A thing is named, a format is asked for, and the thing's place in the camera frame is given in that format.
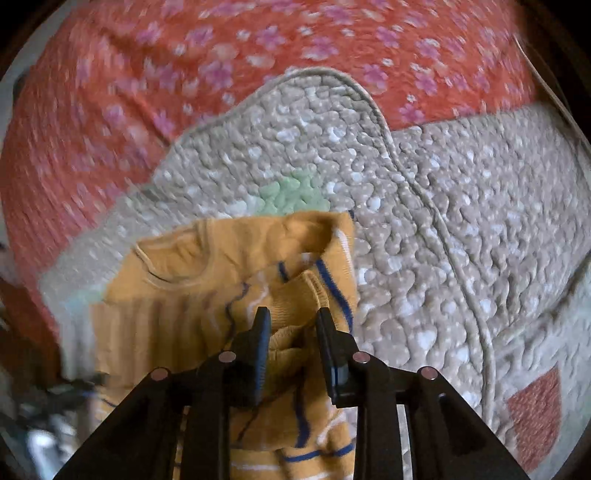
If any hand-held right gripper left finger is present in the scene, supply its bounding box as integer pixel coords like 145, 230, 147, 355
54, 306, 272, 480

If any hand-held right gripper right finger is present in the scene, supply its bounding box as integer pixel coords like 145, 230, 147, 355
316, 307, 532, 480

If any yellow striped knit sweater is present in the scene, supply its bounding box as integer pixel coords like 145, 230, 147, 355
90, 210, 360, 480

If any beige quilted blanket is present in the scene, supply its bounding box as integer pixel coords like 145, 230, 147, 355
40, 67, 591, 474

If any red floral bedsheet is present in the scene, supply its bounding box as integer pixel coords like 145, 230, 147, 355
0, 0, 552, 342

